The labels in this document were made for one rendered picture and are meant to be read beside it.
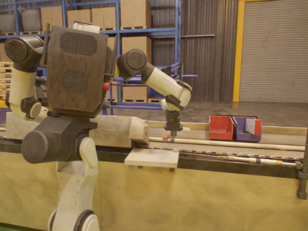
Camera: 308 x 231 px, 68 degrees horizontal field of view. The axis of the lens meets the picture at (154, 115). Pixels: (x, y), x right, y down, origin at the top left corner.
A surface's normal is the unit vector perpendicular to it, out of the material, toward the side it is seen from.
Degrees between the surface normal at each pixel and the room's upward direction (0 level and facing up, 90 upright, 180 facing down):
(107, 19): 90
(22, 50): 101
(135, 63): 80
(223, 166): 90
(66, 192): 76
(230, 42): 90
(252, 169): 90
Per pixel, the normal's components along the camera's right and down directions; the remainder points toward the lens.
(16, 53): 0.01, 0.37
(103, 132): -0.22, 0.00
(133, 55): 0.25, 0.00
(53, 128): -0.15, -0.78
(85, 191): 0.95, 0.06
